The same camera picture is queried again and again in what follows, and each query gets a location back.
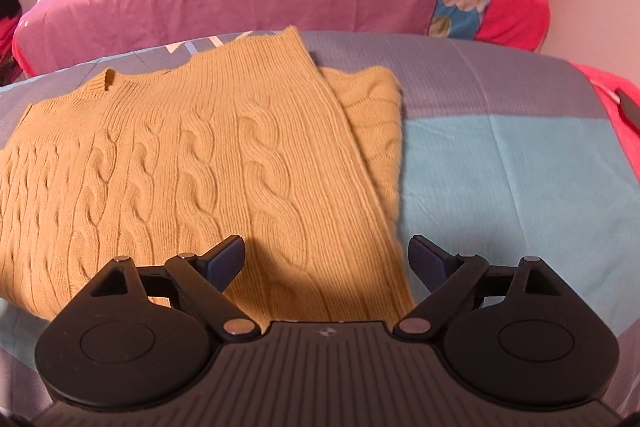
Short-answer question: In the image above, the tan cable-knit cardigan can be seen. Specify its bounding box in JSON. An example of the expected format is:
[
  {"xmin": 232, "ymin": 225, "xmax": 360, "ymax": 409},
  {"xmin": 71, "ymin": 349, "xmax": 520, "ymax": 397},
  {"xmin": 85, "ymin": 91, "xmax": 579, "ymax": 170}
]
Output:
[{"xmin": 1, "ymin": 27, "xmax": 412, "ymax": 324}]

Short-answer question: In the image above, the dark phone on bed edge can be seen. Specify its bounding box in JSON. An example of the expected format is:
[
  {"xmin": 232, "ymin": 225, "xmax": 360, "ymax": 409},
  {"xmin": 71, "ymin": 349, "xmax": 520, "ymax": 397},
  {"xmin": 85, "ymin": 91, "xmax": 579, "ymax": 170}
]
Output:
[{"xmin": 614, "ymin": 89, "xmax": 640, "ymax": 134}]

